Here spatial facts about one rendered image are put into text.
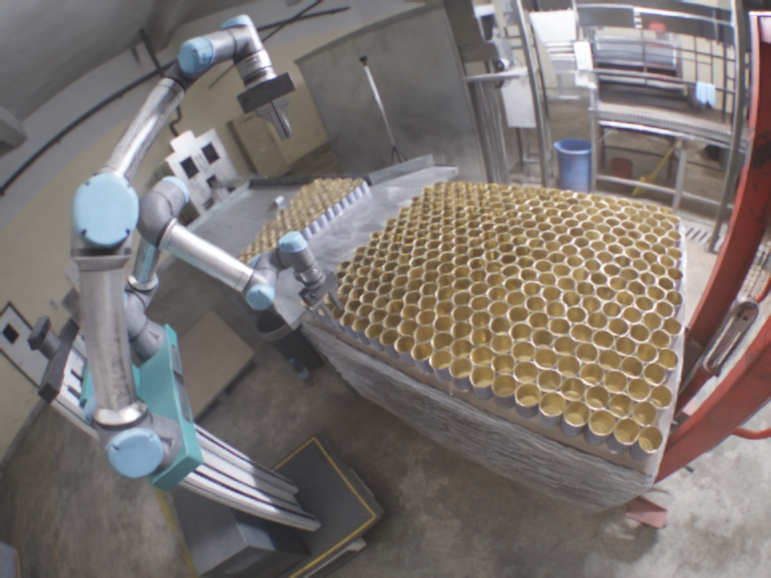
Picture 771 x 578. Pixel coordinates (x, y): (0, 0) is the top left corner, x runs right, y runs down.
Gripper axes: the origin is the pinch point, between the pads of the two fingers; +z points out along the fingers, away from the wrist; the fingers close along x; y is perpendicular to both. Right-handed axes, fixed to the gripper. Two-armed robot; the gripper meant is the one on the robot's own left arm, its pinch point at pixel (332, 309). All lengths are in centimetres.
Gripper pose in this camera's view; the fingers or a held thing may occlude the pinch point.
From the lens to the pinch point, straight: 112.2
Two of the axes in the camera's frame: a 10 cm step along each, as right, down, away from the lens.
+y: 7.2, 2.3, -6.6
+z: 3.3, 7.2, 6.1
